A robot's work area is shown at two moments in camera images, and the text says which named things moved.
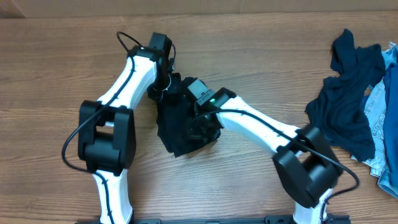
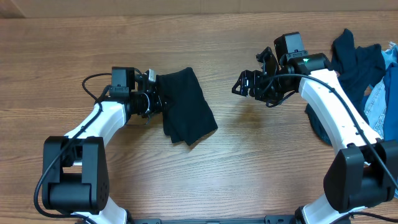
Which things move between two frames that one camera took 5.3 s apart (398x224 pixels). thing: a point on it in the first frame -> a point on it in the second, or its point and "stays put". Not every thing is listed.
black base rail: [329, 219] stays put
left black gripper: [177, 88] -> [159, 103]
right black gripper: [199, 130] -> [259, 81]
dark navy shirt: [337, 109] stays put
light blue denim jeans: [374, 108] stays put
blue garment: [390, 120] stays put
